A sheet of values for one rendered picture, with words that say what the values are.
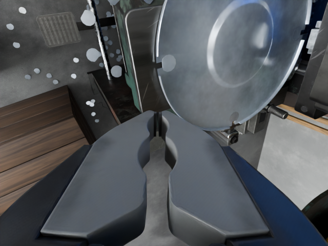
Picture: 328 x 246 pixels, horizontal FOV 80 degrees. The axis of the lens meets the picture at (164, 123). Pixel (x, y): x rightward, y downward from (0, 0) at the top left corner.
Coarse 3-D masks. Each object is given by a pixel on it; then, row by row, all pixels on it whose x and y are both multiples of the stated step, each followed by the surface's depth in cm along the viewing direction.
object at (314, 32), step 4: (320, 20) 30; (316, 24) 30; (320, 24) 29; (316, 28) 30; (312, 32) 30; (316, 32) 30; (312, 36) 30; (316, 36) 30; (308, 40) 31; (312, 40) 30; (308, 44) 31; (312, 44) 31; (308, 48) 32; (312, 48) 31; (308, 52) 32
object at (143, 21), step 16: (128, 16) 22; (144, 16) 23; (128, 32) 23; (144, 32) 24; (128, 48) 24; (144, 48) 24; (144, 64) 25; (160, 64) 26; (144, 80) 26; (144, 96) 28; (160, 96) 29
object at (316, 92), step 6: (324, 54) 22; (324, 60) 22; (324, 66) 22; (318, 72) 23; (324, 72) 22; (318, 78) 23; (324, 78) 23; (318, 84) 23; (324, 84) 23; (312, 90) 24; (318, 90) 24; (324, 90) 23; (312, 96) 24; (318, 96) 24; (324, 96) 23; (318, 102) 24; (324, 102) 23; (318, 108) 27; (324, 108) 26
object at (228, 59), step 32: (192, 0) 24; (224, 0) 26; (256, 0) 28; (288, 0) 31; (160, 32) 24; (192, 32) 26; (224, 32) 27; (256, 32) 30; (288, 32) 34; (192, 64) 28; (224, 64) 30; (256, 64) 33; (288, 64) 37; (192, 96) 31; (224, 96) 34; (256, 96) 37; (224, 128) 37
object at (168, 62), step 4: (168, 56) 26; (172, 56) 26; (164, 60) 26; (168, 60) 26; (172, 60) 26; (164, 64) 26; (168, 64) 26; (172, 64) 27; (164, 68) 26; (168, 68) 27; (172, 68) 27
